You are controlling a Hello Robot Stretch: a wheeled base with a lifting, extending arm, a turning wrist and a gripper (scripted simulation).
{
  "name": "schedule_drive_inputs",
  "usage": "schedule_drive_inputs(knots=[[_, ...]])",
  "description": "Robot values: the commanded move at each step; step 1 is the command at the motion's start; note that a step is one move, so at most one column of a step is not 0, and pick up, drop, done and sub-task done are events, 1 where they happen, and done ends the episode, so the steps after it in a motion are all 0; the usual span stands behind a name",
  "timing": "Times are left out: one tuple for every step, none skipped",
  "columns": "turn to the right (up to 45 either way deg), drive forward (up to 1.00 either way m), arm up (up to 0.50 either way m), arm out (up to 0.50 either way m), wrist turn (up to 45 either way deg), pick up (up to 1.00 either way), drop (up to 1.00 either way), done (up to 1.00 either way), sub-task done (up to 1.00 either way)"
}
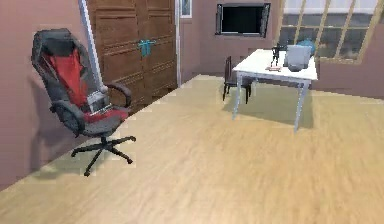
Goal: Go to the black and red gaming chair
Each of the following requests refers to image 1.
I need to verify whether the dark wooden chair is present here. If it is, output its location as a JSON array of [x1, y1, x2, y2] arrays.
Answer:
[[222, 55, 253, 105]]

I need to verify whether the black and red gaming chair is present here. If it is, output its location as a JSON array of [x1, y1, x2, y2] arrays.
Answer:
[[30, 28, 137, 178]]

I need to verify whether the white table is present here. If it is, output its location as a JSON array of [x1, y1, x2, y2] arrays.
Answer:
[[231, 48, 319, 134]]

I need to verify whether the brown wooden room door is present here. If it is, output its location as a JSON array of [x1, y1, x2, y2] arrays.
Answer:
[[85, 0, 178, 114]]

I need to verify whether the grey laptop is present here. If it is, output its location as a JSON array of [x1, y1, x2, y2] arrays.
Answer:
[[86, 88, 114, 116]]

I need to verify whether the black figurine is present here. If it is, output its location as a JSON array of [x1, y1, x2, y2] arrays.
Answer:
[[270, 43, 288, 68]]

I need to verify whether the white framed picture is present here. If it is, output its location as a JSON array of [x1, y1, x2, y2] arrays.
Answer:
[[179, 0, 193, 19]]

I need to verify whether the black television set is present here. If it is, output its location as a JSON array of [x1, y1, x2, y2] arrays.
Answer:
[[214, 2, 272, 39]]

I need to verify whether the grey box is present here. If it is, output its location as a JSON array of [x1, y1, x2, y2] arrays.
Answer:
[[283, 44, 313, 72]]

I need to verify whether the teal round object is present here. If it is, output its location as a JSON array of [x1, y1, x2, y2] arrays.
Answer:
[[297, 38, 317, 57]]

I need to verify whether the wood framed window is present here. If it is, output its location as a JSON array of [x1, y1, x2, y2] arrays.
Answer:
[[274, 0, 384, 65]]

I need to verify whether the teal door handle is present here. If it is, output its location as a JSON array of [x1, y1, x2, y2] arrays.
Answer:
[[137, 38, 157, 58]]

